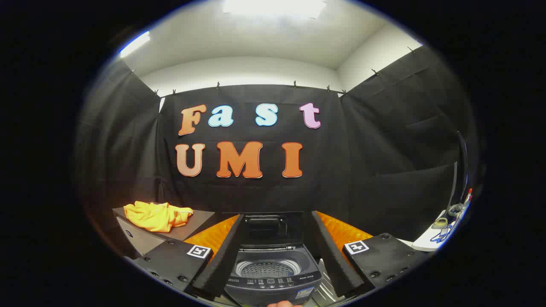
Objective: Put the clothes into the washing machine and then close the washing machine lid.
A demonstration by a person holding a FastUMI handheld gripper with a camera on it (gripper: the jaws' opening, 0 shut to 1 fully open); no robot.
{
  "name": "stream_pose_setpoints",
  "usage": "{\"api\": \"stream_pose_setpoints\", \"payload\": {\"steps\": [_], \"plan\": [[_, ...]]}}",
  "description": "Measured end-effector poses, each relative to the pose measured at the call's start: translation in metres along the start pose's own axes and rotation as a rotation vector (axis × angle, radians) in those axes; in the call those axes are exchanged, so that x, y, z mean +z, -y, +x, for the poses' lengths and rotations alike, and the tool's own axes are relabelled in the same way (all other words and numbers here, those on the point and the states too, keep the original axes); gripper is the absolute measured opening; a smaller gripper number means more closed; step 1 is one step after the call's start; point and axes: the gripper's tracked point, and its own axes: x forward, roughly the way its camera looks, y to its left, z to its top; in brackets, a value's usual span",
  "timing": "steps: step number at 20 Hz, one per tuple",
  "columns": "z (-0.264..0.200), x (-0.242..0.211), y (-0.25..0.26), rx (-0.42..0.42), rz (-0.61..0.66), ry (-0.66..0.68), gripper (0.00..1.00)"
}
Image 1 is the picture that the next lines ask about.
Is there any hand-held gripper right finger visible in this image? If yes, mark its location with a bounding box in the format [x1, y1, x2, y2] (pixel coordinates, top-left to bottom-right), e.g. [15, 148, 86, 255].
[311, 211, 432, 298]

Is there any grey washing machine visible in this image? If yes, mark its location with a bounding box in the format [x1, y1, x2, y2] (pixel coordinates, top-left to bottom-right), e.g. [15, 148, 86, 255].
[224, 244, 323, 307]

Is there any black backdrop cloth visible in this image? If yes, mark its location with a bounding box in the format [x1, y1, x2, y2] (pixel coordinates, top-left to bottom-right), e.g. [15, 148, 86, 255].
[77, 45, 480, 256]

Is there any yellow polo shirt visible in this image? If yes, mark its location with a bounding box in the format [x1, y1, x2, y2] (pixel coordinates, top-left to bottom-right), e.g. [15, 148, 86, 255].
[124, 201, 194, 233]

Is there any row of black clips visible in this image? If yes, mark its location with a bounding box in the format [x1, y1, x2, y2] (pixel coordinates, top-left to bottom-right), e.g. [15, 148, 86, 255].
[130, 46, 416, 97]

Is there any grey cabinet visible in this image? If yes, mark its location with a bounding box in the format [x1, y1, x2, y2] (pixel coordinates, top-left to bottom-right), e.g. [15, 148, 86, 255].
[112, 207, 216, 257]

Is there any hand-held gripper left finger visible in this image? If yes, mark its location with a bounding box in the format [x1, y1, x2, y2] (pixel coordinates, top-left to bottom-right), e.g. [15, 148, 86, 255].
[131, 213, 245, 300]

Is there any white table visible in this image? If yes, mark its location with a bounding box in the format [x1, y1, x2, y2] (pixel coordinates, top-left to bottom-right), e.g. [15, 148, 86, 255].
[411, 208, 460, 252]

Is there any large ceiling light panel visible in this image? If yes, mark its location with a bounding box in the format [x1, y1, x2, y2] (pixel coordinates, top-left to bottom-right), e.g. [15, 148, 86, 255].
[223, 0, 327, 20]

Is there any small ceiling light panel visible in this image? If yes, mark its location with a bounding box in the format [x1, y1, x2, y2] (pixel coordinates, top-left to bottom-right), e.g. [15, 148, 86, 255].
[119, 31, 151, 58]

